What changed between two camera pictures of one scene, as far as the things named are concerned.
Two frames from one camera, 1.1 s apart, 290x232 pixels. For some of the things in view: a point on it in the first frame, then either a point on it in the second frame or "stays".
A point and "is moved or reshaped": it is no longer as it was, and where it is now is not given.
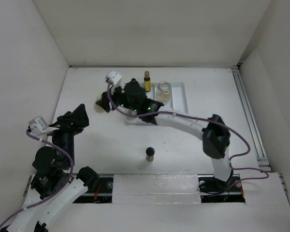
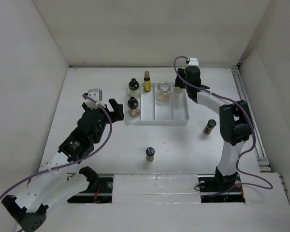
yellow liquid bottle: (147, 84) stays
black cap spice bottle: (131, 119) is moved or reshaped
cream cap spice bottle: (98, 108) is moved or reshaped
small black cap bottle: (150, 152) stays
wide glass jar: (164, 92) stays
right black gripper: (105, 102) -> (179, 82)
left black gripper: (76, 121) -> (117, 115)
